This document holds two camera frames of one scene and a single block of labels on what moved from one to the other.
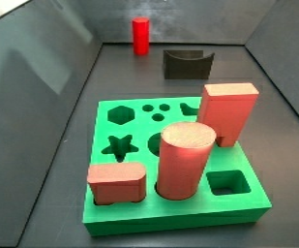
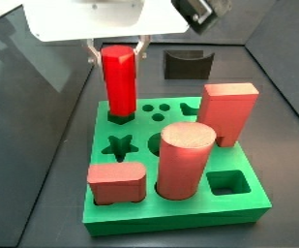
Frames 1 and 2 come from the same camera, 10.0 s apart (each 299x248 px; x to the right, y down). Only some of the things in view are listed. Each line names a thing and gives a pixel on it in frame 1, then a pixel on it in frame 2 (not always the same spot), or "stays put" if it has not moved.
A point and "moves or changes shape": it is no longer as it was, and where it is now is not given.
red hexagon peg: [141, 36] moves or changes shape
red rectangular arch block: [227, 105] stays put
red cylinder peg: [185, 147] stays put
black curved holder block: [187, 65] stays put
